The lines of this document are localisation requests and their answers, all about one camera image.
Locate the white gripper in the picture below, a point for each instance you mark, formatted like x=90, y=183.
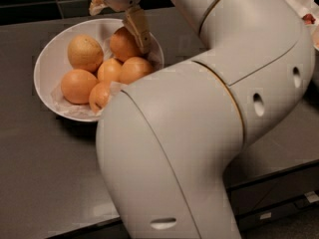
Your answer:
x=134, y=18

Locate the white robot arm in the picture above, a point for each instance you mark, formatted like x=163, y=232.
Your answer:
x=164, y=142

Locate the white paper in bowl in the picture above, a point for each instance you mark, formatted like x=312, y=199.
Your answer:
x=67, y=110

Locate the white bowl with strawberries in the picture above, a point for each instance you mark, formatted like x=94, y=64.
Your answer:
x=315, y=38

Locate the yellowish orange top left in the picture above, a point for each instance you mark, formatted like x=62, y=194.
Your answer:
x=84, y=52

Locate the orange middle small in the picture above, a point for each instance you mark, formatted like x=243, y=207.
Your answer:
x=109, y=71

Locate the orange under paper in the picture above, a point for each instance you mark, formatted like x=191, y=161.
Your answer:
x=99, y=96

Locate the red strawberries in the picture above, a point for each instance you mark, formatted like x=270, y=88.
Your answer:
x=309, y=19

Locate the lower dark drawer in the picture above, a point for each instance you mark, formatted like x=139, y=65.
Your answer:
x=295, y=218

